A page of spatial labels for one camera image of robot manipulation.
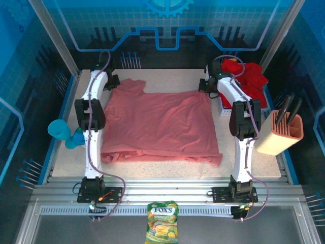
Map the pink t-shirt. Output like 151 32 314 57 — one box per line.
101 78 223 167

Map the white perforated plastic basket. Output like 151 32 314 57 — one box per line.
218 83 271 118

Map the red t-shirt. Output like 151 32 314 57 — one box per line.
221 57 269 109

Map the teal plastic cup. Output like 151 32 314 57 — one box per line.
47 118 72 141

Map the beige and pink knife block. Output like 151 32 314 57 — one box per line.
254 109 305 155

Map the green candy bag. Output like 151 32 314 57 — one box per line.
145 200 179 244

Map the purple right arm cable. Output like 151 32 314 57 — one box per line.
212 54 270 222

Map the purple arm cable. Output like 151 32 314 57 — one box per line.
212 54 270 222
87 50 126 222

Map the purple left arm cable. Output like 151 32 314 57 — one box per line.
87 50 126 222

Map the aluminium frame post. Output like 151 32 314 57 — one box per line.
258 0 305 74
29 0 82 77

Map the black knife handle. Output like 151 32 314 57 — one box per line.
289 98 304 126
275 93 296 125

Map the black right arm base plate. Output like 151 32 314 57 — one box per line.
211 186 259 204

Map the aluminium frame rail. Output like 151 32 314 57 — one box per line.
32 176 305 207

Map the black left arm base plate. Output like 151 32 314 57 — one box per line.
77 185 123 204

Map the slotted grey cable duct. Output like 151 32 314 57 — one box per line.
40 205 236 217

